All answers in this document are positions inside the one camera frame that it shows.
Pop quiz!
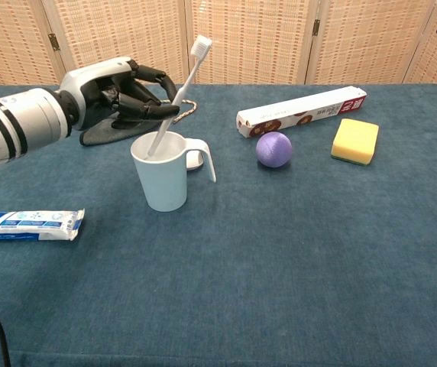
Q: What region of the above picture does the beige braided rope bundle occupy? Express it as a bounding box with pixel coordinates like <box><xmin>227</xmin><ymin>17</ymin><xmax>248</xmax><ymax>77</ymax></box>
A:
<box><xmin>171</xmin><ymin>99</ymin><xmax>198</xmax><ymax>124</ymax></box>

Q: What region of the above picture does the purple ball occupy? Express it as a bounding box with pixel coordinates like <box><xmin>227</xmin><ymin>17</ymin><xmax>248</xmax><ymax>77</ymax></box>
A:
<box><xmin>255</xmin><ymin>131</ymin><xmax>293</xmax><ymax>168</ymax></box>

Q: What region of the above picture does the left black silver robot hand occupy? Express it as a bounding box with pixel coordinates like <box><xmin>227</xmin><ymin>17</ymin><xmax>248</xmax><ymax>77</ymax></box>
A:
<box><xmin>58</xmin><ymin>56</ymin><xmax>181</xmax><ymax>132</ymax></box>

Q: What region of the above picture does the blue white toothpaste tube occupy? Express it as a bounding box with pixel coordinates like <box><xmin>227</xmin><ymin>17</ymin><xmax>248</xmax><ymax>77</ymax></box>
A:
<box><xmin>0</xmin><ymin>208</ymin><xmax>86</xmax><ymax>242</ymax></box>

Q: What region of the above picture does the yellow sponge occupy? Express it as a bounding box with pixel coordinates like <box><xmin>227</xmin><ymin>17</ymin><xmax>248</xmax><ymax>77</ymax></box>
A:
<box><xmin>330</xmin><ymin>118</ymin><xmax>380</xmax><ymax>166</ymax></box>

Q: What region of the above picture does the white toothbrush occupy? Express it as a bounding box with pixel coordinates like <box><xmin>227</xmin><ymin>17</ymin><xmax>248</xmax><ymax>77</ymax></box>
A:
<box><xmin>147</xmin><ymin>34</ymin><xmax>213</xmax><ymax>157</ymax></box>

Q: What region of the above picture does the white computer mouse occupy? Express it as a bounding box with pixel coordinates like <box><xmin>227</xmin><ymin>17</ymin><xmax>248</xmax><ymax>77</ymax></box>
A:
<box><xmin>185</xmin><ymin>151</ymin><xmax>206</xmax><ymax>172</ymax></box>

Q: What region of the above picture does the gray folded cloth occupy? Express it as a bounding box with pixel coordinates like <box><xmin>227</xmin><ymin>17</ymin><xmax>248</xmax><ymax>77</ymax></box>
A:
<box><xmin>79</xmin><ymin>114</ymin><xmax>166</xmax><ymax>147</ymax></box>

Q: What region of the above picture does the white cup with handle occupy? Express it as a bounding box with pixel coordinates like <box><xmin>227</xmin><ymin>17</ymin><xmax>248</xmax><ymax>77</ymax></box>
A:
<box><xmin>129</xmin><ymin>130</ymin><xmax>218</xmax><ymax>213</ymax></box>

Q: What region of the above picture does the blue tablecloth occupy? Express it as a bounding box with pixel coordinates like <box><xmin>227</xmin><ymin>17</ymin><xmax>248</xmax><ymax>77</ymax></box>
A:
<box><xmin>0</xmin><ymin>83</ymin><xmax>437</xmax><ymax>367</ymax></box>

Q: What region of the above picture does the long white wrap box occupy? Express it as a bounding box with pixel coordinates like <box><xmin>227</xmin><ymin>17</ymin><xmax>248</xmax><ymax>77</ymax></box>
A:
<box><xmin>235</xmin><ymin>86</ymin><xmax>367</xmax><ymax>139</ymax></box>

